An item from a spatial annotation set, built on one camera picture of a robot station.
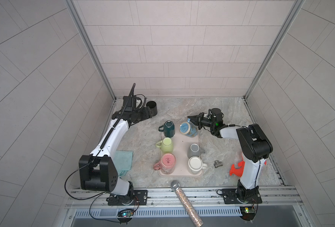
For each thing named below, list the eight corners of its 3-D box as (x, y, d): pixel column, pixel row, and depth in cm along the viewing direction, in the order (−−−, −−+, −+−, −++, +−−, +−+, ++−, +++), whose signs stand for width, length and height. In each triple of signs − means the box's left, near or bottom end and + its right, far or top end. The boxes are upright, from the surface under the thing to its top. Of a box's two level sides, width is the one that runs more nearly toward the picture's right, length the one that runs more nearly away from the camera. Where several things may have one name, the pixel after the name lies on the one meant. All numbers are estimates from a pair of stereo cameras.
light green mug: (156, 152, 87) (154, 146, 80) (157, 144, 91) (155, 137, 84) (173, 153, 87) (173, 146, 80) (173, 144, 91) (173, 137, 84)
